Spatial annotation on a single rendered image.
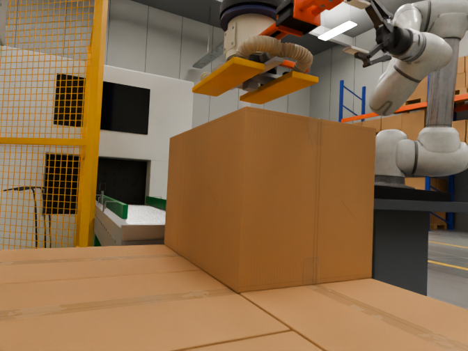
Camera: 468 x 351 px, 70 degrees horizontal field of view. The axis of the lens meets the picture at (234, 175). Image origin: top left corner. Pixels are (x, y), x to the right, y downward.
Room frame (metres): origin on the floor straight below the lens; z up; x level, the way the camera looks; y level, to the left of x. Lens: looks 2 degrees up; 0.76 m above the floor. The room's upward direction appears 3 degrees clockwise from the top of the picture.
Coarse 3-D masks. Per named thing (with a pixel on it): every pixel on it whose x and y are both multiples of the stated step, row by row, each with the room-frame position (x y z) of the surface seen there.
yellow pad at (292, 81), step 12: (288, 72) 0.98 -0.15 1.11; (300, 72) 0.97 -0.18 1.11; (264, 84) 1.10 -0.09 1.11; (276, 84) 1.04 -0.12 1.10; (288, 84) 1.03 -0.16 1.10; (300, 84) 1.03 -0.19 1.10; (312, 84) 1.02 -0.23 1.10; (240, 96) 1.25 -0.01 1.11; (252, 96) 1.19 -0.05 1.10; (264, 96) 1.18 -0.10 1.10; (276, 96) 1.17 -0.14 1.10
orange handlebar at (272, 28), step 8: (304, 0) 0.79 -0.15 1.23; (312, 0) 0.77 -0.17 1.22; (320, 0) 0.76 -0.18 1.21; (328, 0) 0.76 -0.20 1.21; (336, 0) 0.76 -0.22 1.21; (304, 8) 0.81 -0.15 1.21; (312, 8) 0.83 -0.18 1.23; (320, 8) 0.81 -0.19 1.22; (328, 8) 0.79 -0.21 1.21; (272, 24) 0.92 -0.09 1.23; (264, 32) 0.96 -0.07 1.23; (272, 32) 0.94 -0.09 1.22; (280, 64) 1.18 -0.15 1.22; (288, 64) 1.19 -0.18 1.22; (304, 72) 1.25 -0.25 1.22
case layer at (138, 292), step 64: (0, 256) 0.94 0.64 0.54; (64, 256) 0.98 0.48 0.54; (128, 256) 1.02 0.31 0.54; (0, 320) 0.52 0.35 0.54; (64, 320) 0.54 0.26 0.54; (128, 320) 0.55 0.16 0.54; (192, 320) 0.56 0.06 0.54; (256, 320) 0.57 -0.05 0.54; (320, 320) 0.58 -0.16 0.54; (384, 320) 0.60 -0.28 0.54; (448, 320) 0.61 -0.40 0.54
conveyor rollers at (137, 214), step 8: (128, 208) 2.87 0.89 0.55; (136, 208) 2.98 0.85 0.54; (144, 208) 3.01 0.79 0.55; (152, 208) 3.04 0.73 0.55; (160, 208) 3.08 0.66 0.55; (128, 216) 2.25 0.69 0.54; (136, 216) 2.28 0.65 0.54; (144, 216) 2.30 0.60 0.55; (152, 216) 2.32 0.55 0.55; (160, 216) 2.35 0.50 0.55
